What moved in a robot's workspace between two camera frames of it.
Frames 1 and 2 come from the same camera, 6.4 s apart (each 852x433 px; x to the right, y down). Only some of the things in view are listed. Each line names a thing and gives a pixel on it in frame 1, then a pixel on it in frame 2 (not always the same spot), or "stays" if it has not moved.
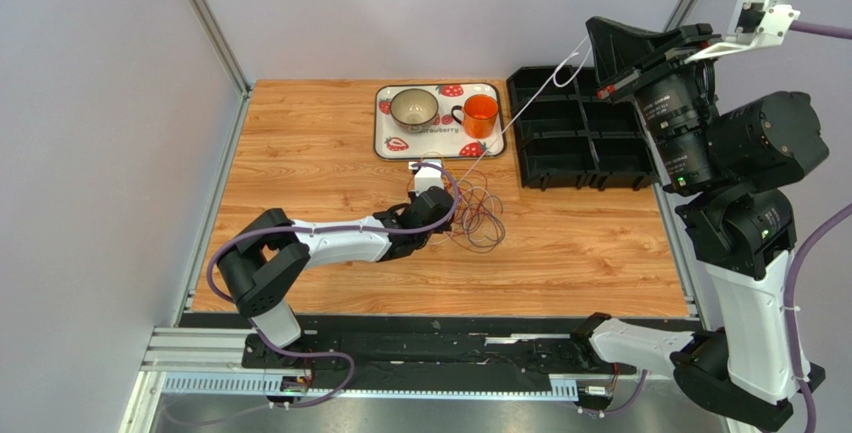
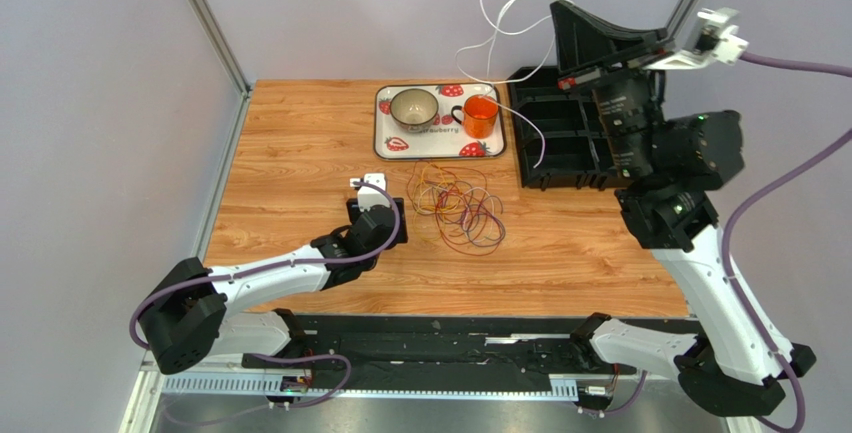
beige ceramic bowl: x=414 y=110 stays
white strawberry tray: x=446 y=139 stays
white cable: x=566 y=60 -> x=487 y=76
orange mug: x=480 y=116 stays
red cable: x=479 y=224 stays
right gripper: x=657 y=61 -> x=614 y=63
